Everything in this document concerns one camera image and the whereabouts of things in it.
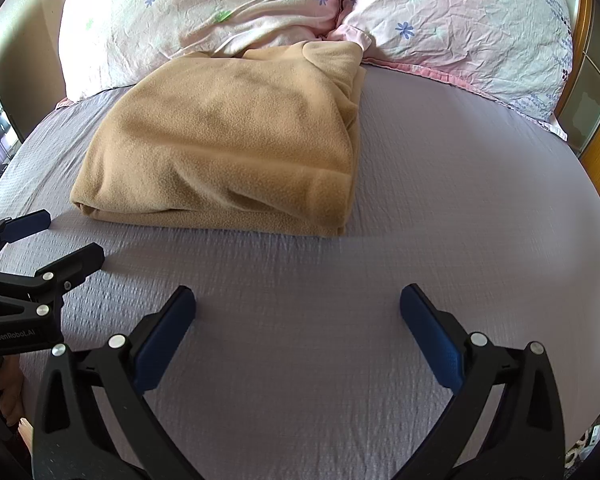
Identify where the tan fleece garment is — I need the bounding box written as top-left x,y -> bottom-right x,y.
70,40 -> 367,238

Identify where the pink flower print pillow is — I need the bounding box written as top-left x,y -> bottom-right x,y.
327,0 -> 576,138

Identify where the wooden glass door cabinet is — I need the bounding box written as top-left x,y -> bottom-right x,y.
555,0 -> 600,201

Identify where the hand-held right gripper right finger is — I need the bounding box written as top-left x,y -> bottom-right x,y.
399,284 -> 567,480

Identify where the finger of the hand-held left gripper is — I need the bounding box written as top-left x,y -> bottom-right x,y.
0,209 -> 51,263
0,242 -> 106,330

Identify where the pink tree print pillow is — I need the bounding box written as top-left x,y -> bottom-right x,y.
59,0 -> 349,102

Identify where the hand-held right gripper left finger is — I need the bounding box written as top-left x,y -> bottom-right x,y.
32,286 -> 197,480

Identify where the person's left hand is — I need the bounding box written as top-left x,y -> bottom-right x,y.
0,354 -> 35,443

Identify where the bed with grey sheet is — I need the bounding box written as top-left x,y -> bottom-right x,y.
0,62 -> 600,480

